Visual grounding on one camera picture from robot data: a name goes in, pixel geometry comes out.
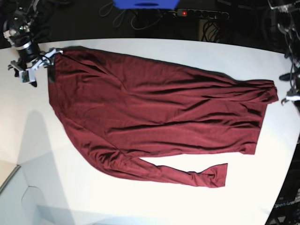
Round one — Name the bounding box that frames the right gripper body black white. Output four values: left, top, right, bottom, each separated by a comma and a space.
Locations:
8, 43, 63, 79

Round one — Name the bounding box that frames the blue box at table back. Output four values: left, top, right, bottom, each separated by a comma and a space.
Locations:
113, 0, 179, 9

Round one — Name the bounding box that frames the black OpenArm labelled case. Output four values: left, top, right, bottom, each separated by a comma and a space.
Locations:
266, 143, 300, 225

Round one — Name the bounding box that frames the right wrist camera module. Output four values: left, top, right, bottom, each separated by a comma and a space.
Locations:
19, 70, 35, 83

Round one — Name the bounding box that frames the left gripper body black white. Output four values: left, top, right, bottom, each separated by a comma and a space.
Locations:
279, 72, 300, 105

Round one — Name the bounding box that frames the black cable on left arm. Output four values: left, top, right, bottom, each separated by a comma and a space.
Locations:
285, 23, 300, 94

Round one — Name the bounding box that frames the dark red long-sleeve t-shirt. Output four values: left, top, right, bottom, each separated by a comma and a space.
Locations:
48, 48, 278, 188

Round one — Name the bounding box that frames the black power strip red light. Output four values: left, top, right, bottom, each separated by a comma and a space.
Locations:
176, 8, 229, 20

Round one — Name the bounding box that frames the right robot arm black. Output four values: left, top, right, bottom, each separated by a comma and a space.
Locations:
3, 0, 63, 87

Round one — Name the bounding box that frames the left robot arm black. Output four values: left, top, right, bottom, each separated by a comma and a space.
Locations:
268, 0, 300, 105

